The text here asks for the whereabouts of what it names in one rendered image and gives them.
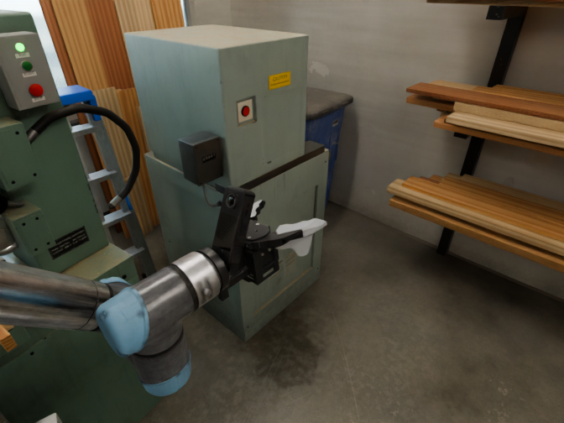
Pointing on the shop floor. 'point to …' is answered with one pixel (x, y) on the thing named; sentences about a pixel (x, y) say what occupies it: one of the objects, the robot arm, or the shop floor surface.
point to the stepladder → (75, 93)
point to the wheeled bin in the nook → (326, 122)
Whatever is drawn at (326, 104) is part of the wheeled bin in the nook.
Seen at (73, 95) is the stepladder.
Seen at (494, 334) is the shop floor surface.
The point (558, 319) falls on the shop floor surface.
